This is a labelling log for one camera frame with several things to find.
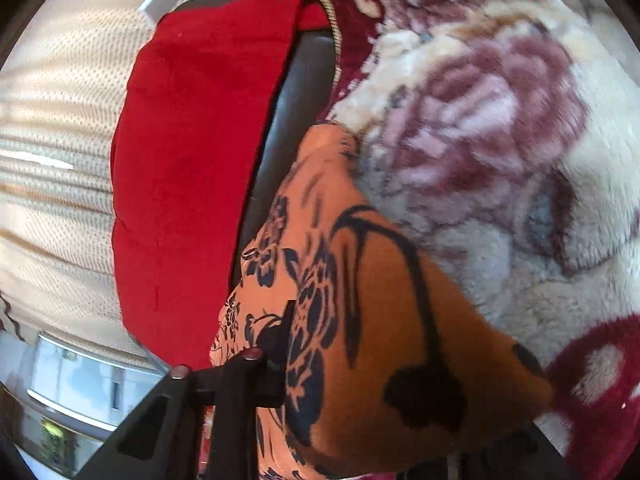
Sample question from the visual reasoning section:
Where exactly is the red blanket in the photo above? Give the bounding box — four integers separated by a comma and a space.
110, 0, 331, 371

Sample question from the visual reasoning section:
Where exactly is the orange floral garment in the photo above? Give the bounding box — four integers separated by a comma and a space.
200, 122, 556, 480

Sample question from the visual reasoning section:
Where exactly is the floral plush blanket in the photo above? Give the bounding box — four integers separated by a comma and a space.
310, 0, 640, 480

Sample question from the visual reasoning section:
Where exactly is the dark brown leather sofa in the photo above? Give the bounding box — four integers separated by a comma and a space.
172, 0, 346, 301

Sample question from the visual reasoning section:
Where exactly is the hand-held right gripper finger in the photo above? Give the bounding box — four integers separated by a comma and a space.
75, 300, 296, 480

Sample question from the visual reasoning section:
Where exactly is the beige dotted curtain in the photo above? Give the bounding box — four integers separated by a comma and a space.
0, 0, 236, 361

